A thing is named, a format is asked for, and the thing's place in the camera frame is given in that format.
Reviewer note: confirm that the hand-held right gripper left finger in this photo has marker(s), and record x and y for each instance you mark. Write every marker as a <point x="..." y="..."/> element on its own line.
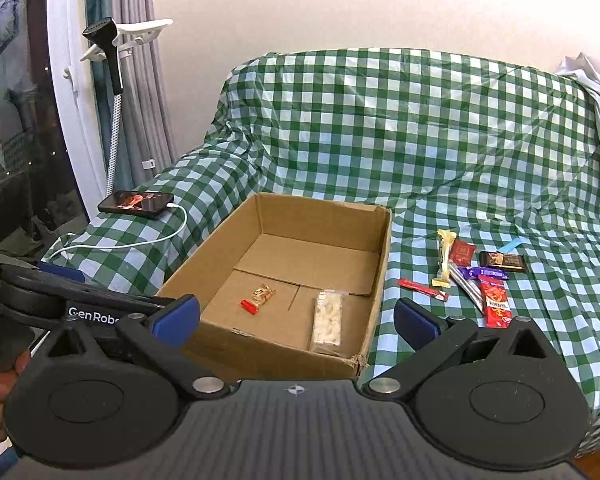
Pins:
<point x="176" y="322"/>

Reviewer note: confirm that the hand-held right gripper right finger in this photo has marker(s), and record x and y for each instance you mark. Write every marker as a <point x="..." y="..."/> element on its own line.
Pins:
<point x="416" y="325"/>

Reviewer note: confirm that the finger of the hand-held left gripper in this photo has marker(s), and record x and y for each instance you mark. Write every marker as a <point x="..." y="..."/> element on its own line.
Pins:
<point x="62" y="272"/>
<point x="140" y="301"/>

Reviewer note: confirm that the thin red stick packet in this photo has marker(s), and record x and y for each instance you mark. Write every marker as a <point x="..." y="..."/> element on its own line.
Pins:
<point x="422" y="290"/>

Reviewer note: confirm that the silver snack bar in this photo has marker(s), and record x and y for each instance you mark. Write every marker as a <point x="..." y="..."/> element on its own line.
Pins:
<point x="467" y="290"/>

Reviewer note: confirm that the cream yellow snack bar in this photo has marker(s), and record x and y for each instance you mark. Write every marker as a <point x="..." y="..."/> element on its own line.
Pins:
<point x="445" y="260"/>

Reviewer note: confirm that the large red snack packet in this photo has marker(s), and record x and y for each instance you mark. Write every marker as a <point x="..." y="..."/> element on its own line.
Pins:
<point x="495" y="307"/>

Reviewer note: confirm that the purple snack packet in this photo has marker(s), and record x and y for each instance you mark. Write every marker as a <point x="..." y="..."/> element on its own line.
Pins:
<point x="485" y="272"/>

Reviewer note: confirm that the dark brown chocolate packet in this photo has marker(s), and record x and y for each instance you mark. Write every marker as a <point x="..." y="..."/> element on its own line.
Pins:
<point x="502" y="261"/>

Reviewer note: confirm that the brown cardboard box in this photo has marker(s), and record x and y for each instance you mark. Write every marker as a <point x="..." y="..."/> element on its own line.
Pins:
<point x="280" y="265"/>

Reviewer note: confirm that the person's left hand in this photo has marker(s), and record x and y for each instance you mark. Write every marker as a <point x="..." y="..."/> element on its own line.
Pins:
<point x="2" y="385"/>

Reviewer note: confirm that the dark red square packet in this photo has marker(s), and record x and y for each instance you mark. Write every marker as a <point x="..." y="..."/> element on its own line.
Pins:
<point x="464" y="254"/>

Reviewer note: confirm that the small clear red candy packet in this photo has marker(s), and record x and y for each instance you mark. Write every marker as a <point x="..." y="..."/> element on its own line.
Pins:
<point x="260" y="296"/>

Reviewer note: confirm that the clear white nougat bar packet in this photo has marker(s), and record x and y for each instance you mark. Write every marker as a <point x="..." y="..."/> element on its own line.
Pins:
<point x="326" y="320"/>

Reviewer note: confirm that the black smartphone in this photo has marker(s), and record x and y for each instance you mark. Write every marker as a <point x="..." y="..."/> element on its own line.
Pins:
<point x="135" y="202"/>

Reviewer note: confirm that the light blue paper strip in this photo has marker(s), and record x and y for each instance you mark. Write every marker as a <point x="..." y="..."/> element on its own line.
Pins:
<point x="511" y="245"/>

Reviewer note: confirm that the white curtain clip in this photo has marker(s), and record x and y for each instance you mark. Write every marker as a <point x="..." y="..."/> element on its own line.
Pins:
<point x="148" y="163"/>

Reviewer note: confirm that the green checkered cloth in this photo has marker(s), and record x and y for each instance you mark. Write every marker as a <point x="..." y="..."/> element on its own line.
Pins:
<point x="380" y="135"/>

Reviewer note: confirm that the black garment steamer head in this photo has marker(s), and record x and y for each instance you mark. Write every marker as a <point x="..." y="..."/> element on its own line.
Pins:
<point x="114" y="65"/>

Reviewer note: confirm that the white plastic hanger rack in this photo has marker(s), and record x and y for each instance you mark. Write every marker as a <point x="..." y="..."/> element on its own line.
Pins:
<point x="150" y="25"/>

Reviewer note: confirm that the white door frame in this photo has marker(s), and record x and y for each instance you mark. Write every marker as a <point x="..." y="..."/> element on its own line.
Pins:
<point x="72" y="110"/>

